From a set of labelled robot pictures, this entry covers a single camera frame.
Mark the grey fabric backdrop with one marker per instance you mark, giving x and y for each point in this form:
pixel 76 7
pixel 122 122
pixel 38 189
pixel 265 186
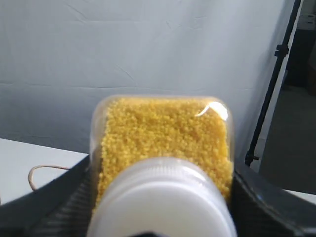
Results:
pixel 59 58

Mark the yellow millet bottle white cap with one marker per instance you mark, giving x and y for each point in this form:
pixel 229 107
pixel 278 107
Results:
pixel 162 166

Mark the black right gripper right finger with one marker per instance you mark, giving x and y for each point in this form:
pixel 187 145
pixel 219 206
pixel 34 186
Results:
pixel 260 209

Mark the black tripod stand pole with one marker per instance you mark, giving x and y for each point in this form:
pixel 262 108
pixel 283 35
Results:
pixel 281 51

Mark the brown paper grocery bag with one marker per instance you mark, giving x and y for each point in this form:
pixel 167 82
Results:
pixel 44 176

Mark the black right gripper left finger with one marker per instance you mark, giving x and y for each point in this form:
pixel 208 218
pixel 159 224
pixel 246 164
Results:
pixel 62 208

